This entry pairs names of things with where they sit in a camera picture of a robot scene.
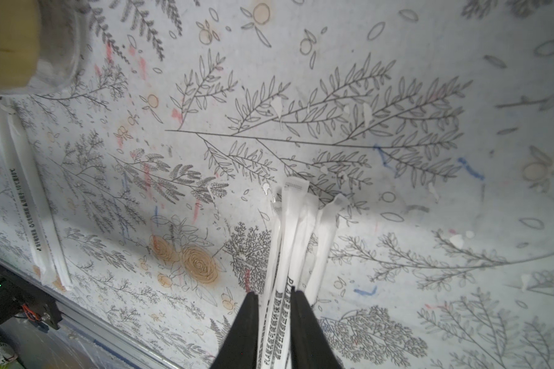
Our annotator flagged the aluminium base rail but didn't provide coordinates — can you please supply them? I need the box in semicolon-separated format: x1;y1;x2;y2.
0;248;181;369

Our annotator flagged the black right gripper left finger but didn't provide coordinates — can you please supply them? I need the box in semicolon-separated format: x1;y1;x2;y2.
210;292;259;369

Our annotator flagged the yellow metal cup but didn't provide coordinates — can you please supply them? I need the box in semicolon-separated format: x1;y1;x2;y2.
0;0;88;95

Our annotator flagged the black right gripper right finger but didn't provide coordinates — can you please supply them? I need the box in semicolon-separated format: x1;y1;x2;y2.
289;288;342;369

